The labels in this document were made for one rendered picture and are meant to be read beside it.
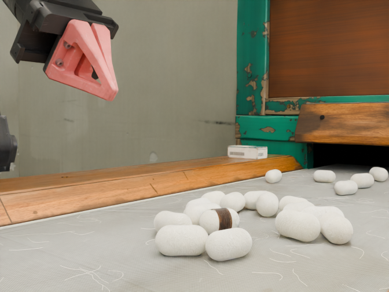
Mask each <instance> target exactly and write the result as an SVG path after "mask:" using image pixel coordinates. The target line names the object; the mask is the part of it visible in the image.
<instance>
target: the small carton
mask: <svg viewBox="0 0 389 292"><path fill-rule="evenodd" d="M227 157H228V158H244V159H264V158H267V147H261V146H248V145H232V146H228V150H227Z"/></svg>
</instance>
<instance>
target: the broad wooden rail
mask: <svg viewBox="0 0 389 292"><path fill-rule="evenodd" d="M274 169H277V170H279V171H280V172H281V173H286V172H290V171H296V170H302V169H304V168H303V167H302V166H301V165H300V163H299V162H298V161H297V160H296V159H295V158H294V157H293V156H291V155H276V154H267V158H264V159H244V158H228V157H227V156H217V157H212V158H200V159H189V160H179V161H172V162H161V163H150V164H144V165H133V166H122V167H111V168H105V169H94V170H83V171H72V172H66V173H55V174H44V175H38V176H26V177H16V178H5V179H0V227H5V226H8V225H14V224H20V223H24V222H30V221H35V220H41V219H45V218H50V217H57V216H62V215H66V214H72V213H78V212H81V211H87V210H93V209H99V208H102V207H108V206H114V205H120V204H124V203H129V202H135V201H139V200H145V199H150V198H156V197H160V196H166V195H172V194H177V193H181V192H187V191H192V190H196V189H202V188H208V187H214V186H217V185H223V184H229V183H235V182H239V181H244V180H250V179H254V178H259V177H265V175H266V173H267V172H268V171H269V170H274Z"/></svg>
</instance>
